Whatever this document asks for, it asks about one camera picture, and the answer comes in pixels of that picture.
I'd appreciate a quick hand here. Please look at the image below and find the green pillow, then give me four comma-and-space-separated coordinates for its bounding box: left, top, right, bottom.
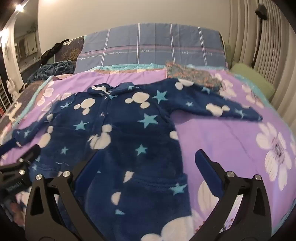
231, 63, 275, 100

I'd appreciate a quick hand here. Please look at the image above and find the white cat figurine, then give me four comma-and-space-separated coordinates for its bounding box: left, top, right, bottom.
6, 79, 19, 100

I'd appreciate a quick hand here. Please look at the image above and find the white shelf rack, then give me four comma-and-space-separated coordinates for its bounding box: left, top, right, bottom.
0, 77, 10, 117

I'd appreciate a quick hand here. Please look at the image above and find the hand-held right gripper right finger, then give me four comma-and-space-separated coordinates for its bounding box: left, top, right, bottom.
192, 149, 272, 241

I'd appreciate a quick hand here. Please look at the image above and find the navy star print fleece jacket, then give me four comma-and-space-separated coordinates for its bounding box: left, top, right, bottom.
11, 77, 263, 241

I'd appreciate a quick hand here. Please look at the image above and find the black floor lamp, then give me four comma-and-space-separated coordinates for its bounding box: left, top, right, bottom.
252, 5, 269, 68

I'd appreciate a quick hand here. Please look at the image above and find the dark branch print pillow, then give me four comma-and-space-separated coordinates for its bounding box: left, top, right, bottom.
55, 36, 86, 70

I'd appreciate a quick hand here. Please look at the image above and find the floral folded garment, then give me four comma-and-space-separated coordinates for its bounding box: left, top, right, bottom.
166, 61, 223, 91

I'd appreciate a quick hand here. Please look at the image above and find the teal fleece blanket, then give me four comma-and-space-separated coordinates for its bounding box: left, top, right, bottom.
26, 60, 75, 84

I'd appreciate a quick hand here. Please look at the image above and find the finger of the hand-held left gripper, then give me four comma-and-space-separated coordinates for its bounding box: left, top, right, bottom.
0, 145, 41, 181
0, 142, 16, 157

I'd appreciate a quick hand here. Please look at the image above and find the black garment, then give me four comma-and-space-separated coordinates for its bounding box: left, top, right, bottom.
40, 39, 70, 65

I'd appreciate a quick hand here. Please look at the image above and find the beige pleated curtain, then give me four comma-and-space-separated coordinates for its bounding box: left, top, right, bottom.
228, 0, 296, 121

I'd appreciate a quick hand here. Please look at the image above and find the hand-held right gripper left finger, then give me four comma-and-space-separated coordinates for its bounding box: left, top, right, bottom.
25, 152, 104, 241

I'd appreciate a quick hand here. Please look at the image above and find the dark deer print quilt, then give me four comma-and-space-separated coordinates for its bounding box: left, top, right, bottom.
0, 81, 54, 131

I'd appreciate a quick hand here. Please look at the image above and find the purple floral bedsheet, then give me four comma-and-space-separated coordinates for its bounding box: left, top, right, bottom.
0, 68, 296, 241

